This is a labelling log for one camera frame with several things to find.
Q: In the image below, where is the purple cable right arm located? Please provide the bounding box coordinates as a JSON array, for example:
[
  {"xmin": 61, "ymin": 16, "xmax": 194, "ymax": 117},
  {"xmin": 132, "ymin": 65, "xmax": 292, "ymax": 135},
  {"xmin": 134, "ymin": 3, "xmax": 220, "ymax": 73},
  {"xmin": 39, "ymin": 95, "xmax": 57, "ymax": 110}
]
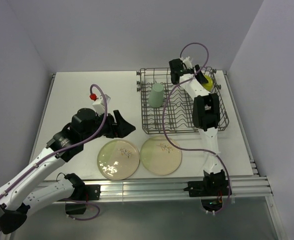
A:
[{"xmin": 163, "ymin": 42, "xmax": 234, "ymax": 214}]

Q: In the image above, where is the cream plate with branch, left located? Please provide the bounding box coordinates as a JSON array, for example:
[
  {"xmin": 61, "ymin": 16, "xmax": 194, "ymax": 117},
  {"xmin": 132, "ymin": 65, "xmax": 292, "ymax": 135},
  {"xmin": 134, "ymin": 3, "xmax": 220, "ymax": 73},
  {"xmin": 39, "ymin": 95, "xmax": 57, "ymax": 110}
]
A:
[{"xmin": 97, "ymin": 140, "xmax": 140, "ymax": 181}]

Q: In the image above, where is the cream plate with branch, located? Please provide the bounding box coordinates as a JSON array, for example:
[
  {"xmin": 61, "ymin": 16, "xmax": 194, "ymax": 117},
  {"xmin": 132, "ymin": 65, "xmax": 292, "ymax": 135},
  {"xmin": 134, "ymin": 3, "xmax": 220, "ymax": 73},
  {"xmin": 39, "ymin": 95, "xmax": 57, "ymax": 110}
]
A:
[
  {"xmin": 97, "ymin": 140, "xmax": 140, "ymax": 181},
  {"xmin": 140, "ymin": 136, "xmax": 182, "ymax": 176}
]

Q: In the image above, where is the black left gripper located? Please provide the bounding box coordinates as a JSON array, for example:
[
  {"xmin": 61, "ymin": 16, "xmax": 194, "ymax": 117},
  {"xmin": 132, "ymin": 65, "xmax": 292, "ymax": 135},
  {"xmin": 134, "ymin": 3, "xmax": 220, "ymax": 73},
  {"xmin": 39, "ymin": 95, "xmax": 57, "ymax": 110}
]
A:
[{"xmin": 81, "ymin": 109, "xmax": 135, "ymax": 143}]

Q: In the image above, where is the grey wire dish rack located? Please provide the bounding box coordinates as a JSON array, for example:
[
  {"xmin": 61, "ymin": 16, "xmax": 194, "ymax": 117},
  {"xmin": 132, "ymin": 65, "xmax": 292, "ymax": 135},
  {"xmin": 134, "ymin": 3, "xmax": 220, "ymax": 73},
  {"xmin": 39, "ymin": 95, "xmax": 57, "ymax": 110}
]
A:
[{"xmin": 136, "ymin": 66, "xmax": 230, "ymax": 135}]

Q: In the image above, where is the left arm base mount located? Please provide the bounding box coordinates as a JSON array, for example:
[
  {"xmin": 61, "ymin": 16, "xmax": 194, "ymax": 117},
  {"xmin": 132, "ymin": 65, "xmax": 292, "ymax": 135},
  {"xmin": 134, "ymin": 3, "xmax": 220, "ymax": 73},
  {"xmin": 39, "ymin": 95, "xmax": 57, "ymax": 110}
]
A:
[{"xmin": 65, "ymin": 184, "xmax": 100, "ymax": 218}]

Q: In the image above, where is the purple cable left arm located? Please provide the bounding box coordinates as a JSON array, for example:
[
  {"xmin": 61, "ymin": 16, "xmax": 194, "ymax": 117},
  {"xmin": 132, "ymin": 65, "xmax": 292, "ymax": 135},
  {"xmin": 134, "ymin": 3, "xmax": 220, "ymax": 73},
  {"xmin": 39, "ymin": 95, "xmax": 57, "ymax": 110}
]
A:
[{"xmin": 0, "ymin": 84, "xmax": 110, "ymax": 236}]

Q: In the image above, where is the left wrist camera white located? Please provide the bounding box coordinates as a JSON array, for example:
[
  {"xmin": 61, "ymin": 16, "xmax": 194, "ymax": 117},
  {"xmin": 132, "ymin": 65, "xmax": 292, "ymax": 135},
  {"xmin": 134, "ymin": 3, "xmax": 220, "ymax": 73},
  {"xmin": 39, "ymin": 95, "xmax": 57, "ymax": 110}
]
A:
[{"xmin": 89, "ymin": 93, "xmax": 110, "ymax": 115}]

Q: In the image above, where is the lime green bowl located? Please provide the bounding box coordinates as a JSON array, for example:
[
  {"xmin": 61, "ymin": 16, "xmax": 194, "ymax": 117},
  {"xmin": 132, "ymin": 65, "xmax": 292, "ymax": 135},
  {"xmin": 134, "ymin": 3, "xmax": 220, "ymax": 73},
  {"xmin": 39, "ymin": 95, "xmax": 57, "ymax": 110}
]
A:
[{"xmin": 202, "ymin": 75, "xmax": 214, "ymax": 92}]

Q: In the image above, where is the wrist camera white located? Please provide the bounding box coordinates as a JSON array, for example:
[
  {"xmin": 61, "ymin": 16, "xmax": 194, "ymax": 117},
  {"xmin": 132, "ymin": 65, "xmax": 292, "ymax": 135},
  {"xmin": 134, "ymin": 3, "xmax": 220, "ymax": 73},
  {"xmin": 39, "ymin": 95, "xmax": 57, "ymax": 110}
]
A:
[
  {"xmin": 180, "ymin": 56, "xmax": 193, "ymax": 69},
  {"xmin": 89, "ymin": 93, "xmax": 110, "ymax": 115}
]

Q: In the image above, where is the pale green plastic cup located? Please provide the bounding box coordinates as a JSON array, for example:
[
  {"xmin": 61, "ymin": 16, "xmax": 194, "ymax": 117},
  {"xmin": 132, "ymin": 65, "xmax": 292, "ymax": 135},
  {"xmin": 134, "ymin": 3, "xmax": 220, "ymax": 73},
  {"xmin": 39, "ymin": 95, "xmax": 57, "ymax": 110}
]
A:
[{"xmin": 148, "ymin": 83, "xmax": 164, "ymax": 108}]

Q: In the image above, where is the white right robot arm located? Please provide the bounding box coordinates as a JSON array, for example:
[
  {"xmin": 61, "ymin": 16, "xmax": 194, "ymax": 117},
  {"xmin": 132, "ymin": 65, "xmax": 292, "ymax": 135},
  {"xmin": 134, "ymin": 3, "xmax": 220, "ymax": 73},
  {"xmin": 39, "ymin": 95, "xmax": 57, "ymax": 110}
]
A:
[{"xmin": 169, "ymin": 57, "xmax": 225, "ymax": 195}]

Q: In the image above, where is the cream plate with branch, right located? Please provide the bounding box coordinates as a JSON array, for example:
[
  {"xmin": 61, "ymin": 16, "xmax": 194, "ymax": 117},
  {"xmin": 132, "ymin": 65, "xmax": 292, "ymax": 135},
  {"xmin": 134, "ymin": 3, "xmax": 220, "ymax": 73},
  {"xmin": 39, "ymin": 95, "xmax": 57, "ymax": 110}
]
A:
[{"xmin": 140, "ymin": 136, "xmax": 182, "ymax": 176}]

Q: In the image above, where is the aluminium rail frame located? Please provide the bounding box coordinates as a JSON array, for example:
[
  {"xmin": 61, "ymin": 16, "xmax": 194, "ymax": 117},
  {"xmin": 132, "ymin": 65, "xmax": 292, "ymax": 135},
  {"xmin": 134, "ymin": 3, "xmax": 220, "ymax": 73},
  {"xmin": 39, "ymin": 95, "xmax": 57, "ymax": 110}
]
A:
[{"xmin": 46, "ymin": 174, "xmax": 274, "ymax": 205}]

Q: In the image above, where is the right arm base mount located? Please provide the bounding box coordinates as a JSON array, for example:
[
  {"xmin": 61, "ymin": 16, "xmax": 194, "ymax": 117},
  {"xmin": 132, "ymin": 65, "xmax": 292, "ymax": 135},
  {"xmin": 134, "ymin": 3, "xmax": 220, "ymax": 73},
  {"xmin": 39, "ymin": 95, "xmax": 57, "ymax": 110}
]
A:
[{"xmin": 183, "ymin": 179, "xmax": 232, "ymax": 215}]

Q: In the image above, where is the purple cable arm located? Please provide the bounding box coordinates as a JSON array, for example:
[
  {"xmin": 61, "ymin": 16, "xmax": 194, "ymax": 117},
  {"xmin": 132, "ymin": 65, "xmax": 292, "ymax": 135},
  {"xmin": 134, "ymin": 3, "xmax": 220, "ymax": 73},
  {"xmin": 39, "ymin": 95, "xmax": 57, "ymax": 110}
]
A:
[
  {"xmin": 0, "ymin": 84, "xmax": 110, "ymax": 236},
  {"xmin": 163, "ymin": 42, "xmax": 234, "ymax": 214}
]

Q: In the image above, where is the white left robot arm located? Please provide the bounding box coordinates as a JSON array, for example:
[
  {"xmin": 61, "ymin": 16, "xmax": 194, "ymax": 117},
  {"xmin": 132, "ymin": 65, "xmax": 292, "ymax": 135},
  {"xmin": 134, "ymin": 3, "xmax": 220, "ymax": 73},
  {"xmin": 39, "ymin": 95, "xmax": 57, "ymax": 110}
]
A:
[{"xmin": 0, "ymin": 108, "xmax": 136, "ymax": 234}]

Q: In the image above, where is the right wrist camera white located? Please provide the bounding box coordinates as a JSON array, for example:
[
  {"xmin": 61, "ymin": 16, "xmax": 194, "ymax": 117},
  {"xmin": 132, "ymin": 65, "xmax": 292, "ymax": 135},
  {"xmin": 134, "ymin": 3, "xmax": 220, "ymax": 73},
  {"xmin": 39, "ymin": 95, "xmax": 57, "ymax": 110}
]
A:
[{"xmin": 180, "ymin": 56, "xmax": 193, "ymax": 69}]

